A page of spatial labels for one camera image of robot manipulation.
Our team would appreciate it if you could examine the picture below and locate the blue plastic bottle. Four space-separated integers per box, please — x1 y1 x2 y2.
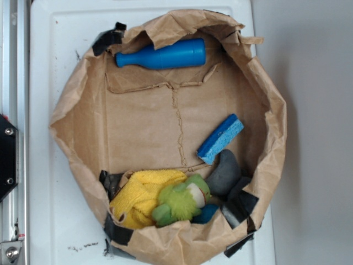
115 39 206 70

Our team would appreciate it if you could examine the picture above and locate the brown paper bag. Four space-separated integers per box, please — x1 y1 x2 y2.
50 9 287 264

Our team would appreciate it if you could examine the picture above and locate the blue sponge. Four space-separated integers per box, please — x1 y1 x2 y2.
196 114 244 165

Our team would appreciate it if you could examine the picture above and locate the grey stone-like object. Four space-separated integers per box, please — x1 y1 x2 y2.
206 149 241 196

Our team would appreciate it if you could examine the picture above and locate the green plush toy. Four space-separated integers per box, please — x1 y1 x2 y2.
152 174 211 227

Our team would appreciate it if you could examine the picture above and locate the yellow towel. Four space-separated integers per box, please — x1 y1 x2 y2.
110 169 187 229

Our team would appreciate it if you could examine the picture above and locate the small blue object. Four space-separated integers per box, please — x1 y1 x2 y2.
191 204 219 224

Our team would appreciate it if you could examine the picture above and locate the white plastic tray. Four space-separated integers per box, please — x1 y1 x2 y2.
28 0 278 265

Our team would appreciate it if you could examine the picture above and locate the black mounting plate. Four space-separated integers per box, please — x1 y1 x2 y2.
0 114 19 202

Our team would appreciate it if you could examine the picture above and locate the aluminium frame rail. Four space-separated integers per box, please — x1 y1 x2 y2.
1 1 31 264

